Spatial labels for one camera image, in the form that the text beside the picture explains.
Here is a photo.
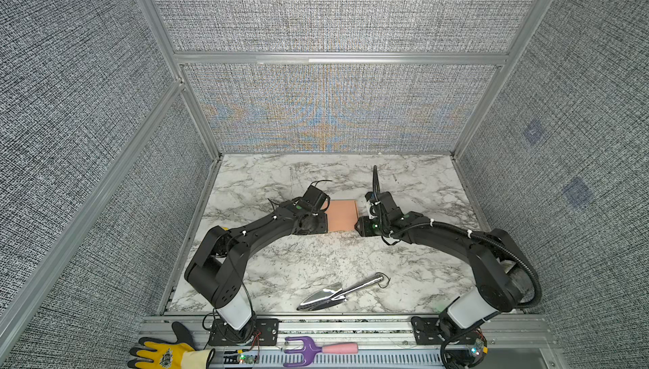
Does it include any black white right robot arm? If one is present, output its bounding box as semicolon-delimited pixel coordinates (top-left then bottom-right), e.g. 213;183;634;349
355;166;543;338

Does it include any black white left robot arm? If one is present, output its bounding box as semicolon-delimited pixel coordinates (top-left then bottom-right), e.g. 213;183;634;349
184;184;331;331

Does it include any silver metal garden trowel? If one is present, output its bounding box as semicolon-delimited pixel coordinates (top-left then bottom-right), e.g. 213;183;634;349
297;272;390;312

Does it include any purple pink garden fork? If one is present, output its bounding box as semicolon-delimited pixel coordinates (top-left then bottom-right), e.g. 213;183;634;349
283;336;359;368

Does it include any yellow black work glove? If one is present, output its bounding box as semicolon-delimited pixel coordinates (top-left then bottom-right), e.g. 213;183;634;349
127;322;216;369

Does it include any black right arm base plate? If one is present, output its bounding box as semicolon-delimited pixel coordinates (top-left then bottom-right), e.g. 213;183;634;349
410;316;458;345

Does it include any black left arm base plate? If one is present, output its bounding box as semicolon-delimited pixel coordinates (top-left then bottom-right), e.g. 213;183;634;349
207;318;280;347

